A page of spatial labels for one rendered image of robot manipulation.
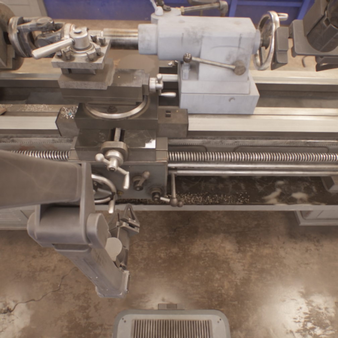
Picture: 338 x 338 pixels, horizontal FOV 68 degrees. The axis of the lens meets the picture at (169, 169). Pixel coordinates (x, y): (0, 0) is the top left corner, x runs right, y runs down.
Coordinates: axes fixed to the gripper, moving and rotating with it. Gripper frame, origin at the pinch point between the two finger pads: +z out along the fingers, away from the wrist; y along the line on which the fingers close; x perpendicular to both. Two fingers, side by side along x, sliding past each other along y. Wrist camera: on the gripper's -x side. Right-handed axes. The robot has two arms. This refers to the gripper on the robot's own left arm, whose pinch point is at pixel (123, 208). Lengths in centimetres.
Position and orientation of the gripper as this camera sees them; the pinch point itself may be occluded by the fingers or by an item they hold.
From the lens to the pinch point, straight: 88.0
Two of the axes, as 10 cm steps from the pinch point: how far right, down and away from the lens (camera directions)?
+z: -0.1, -7.8, 6.2
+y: -7.5, 4.2, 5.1
